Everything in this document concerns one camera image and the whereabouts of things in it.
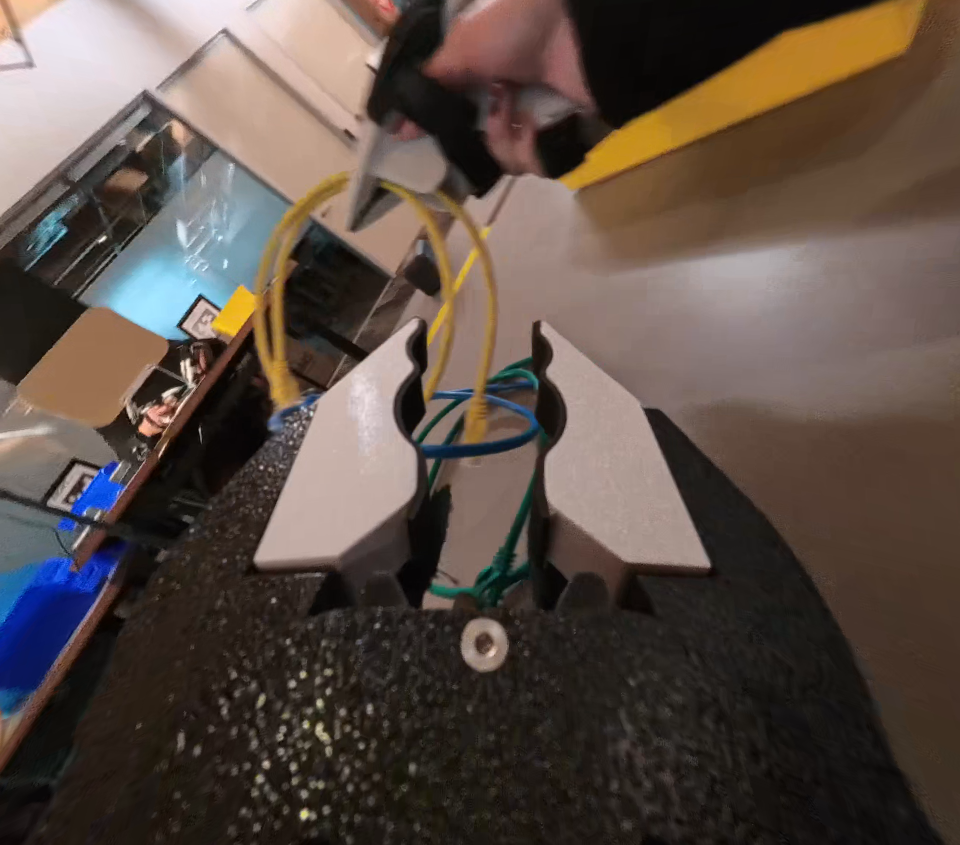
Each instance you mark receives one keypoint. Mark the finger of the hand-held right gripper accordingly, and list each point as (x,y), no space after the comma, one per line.
(397,170)

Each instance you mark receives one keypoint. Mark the small wooden screen board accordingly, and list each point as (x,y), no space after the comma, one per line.
(90,365)

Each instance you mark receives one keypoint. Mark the small blue bin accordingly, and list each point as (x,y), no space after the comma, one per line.
(105,485)

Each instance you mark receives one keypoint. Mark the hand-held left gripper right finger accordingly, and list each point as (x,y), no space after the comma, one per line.
(622,485)

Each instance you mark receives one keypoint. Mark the black fabric panel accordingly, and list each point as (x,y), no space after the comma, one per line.
(30,320)

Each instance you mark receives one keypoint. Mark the framed tag sign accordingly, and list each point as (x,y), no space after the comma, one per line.
(201,318)
(71,485)

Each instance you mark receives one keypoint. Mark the blue plastic bins stack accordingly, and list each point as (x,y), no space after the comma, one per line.
(37,620)

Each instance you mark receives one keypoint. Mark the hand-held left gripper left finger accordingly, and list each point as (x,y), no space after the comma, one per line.
(345,477)

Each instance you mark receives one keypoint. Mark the yellow plastic bin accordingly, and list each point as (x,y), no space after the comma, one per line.
(750,80)

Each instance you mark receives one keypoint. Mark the person's right hand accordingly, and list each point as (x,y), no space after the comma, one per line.
(517,35)

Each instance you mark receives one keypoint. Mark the small yellow bin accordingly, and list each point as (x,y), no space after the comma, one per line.
(236,309)

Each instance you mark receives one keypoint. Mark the brown wooden desk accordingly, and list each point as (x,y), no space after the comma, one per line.
(150,455)
(67,657)

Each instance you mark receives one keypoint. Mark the yellow tape strip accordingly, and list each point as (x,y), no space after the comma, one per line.
(465,267)

